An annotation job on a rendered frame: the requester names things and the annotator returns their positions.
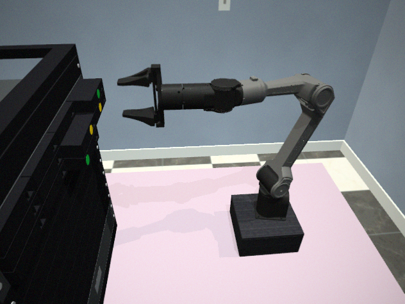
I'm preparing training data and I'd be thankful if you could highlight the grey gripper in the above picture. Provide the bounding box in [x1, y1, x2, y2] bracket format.
[117, 64, 183, 128]

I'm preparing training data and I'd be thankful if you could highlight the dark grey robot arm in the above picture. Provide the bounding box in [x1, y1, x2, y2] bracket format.
[182, 73, 335, 221]

